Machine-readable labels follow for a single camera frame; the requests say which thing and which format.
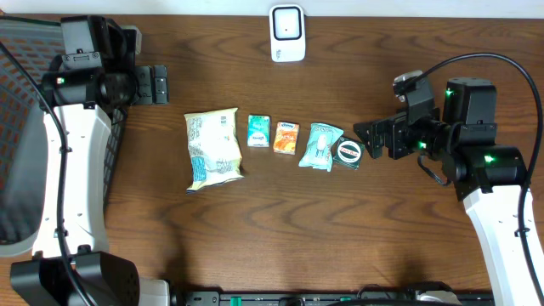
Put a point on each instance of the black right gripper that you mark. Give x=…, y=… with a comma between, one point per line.
x=373, y=138

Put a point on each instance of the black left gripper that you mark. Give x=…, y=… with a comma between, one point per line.
x=144, y=85

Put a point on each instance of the dark green ointment box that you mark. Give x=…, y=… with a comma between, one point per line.
x=348, y=153

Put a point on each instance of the mint green wipes pack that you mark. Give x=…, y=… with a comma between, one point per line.
x=318, y=154

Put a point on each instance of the orange tissue pack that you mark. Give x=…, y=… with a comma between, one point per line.
x=286, y=137

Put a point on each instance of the cream snack bag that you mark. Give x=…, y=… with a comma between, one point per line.
x=214, y=150

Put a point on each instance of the teal tissue pack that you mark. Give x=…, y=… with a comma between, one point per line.
x=258, y=134

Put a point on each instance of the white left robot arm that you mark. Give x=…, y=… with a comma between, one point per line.
x=71, y=263

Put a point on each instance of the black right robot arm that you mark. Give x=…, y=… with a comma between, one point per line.
x=487, y=176

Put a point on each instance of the white barcode scanner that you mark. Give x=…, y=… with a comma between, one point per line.
x=287, y=33

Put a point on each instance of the dark grey plastic basket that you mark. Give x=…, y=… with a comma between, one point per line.
x=34, y=43

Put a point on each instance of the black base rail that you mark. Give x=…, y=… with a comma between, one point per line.
x=367, y=296

